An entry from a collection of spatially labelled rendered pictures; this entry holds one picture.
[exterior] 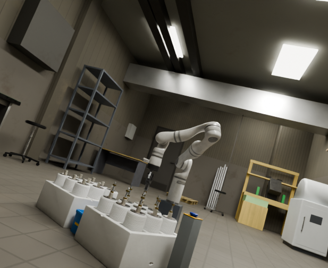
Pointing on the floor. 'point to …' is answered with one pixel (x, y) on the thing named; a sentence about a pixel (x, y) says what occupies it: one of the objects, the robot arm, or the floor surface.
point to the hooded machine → (310, 219)
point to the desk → (115, 160)
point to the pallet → (188, 200)
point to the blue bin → (76, 220)
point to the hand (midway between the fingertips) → (146, 187)
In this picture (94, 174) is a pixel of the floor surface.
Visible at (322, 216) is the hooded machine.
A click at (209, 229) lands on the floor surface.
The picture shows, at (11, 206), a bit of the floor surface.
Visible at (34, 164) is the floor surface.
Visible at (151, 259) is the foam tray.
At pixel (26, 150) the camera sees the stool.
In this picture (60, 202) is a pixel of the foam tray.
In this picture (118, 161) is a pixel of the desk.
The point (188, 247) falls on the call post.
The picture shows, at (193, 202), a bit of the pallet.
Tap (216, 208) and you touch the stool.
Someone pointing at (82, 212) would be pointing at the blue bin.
